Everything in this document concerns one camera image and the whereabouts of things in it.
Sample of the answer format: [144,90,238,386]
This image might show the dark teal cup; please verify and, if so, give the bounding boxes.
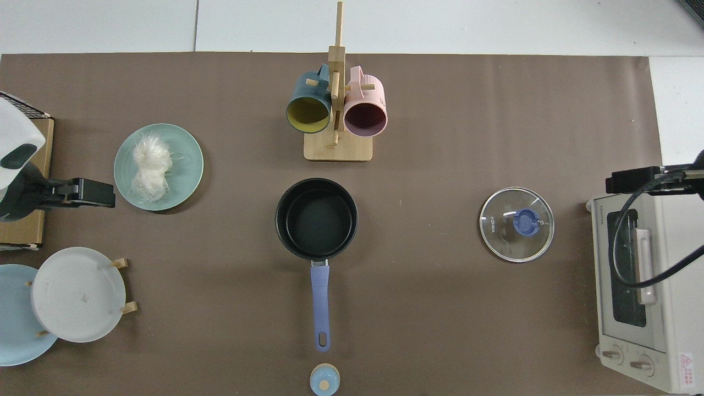
[285,64,333,134]

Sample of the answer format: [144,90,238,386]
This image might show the white vermicelli bundle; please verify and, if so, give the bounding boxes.
[130,134,174,203]

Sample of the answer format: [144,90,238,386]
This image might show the white plate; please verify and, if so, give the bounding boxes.
[31,247,127,343]

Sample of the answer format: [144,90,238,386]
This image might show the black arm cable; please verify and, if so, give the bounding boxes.
[612,168,704,289]

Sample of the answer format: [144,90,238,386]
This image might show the green plate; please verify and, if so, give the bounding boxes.
[113,123,204,212]

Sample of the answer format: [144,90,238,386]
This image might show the brown table cloth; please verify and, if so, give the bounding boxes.
[0,52,663,396]

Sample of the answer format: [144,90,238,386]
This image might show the small blue round thing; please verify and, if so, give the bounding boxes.
[310,364,340,396]

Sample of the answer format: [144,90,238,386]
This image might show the glass lid with blue knob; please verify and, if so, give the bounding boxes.
[479,187,555,263]

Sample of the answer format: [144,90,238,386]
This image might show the light blue plate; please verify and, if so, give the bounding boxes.
[0,264,59,367]

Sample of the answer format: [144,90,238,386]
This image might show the black pot with blue handle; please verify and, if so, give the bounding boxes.
[275,178,359,353]

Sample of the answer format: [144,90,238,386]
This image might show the wooden cup stand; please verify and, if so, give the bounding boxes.
[304,1,374,162]

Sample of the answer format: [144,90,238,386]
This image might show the wooden plate rack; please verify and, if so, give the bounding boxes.
[26,257,138,337]

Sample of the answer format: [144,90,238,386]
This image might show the pink cup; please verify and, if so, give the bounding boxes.
[343,65,388,138]

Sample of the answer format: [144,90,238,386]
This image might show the black flat object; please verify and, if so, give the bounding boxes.
[678,0,704,29]

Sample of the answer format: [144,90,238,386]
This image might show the pale toaster oven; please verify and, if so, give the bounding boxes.
[586,184,704,394]

